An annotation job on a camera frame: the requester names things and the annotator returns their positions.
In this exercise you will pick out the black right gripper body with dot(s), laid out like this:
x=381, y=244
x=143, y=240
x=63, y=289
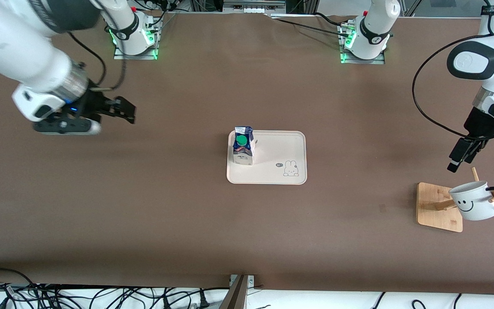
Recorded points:
x=94, y=104

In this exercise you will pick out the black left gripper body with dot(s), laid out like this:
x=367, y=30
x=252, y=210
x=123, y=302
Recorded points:
x=478, y=124

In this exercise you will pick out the blue white milk carton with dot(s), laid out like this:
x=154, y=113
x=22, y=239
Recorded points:
x=243, y=148

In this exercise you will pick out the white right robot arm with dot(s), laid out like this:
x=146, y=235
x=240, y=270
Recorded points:
x=15, y=47

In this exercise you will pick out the wooden cup stand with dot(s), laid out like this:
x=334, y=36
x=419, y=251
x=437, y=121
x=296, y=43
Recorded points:
x=435, y=210

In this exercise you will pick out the cream rabbit print tray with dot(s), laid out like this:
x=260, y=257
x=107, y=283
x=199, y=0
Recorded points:
x=277, y=154

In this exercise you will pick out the grey power strip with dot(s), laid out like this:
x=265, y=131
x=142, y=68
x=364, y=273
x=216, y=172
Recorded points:
x=253, y=6

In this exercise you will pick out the black power plug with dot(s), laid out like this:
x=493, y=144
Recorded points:
x=204, y=302

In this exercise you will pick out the aluminium profile bar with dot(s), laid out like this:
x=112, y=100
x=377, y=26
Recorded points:
x=235, y=298

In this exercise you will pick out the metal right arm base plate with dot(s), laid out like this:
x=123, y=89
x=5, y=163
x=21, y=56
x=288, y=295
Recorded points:
x=135, y=56

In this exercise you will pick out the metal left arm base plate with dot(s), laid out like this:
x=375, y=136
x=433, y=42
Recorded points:
x=360, y=61

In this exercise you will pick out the small metal table bracket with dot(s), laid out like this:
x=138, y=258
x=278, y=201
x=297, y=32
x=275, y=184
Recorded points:
x=251, y=281

